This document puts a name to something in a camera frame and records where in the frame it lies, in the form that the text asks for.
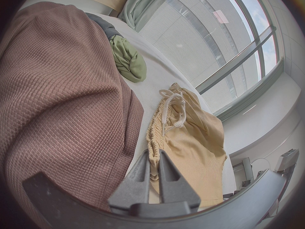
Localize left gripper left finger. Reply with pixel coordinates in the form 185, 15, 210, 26
108, 149, 151, 208

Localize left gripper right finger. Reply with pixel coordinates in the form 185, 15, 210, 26
158, 150, 201, 208

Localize tan shorts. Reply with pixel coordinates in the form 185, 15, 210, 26
146, 83, 227, 208

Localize bed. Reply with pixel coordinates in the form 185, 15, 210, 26
18, 0, 237, 200

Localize brown garment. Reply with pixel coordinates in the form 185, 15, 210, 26
0, 1, 145, 212

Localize green garment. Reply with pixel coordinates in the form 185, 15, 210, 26
108, 35, 146, 83

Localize window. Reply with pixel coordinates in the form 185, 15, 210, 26
136, 0, 285, 114

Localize black garment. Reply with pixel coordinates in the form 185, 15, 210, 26
85, 12, 124, 39

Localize grey-green curtain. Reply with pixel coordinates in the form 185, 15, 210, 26
118, 0, 175, 33

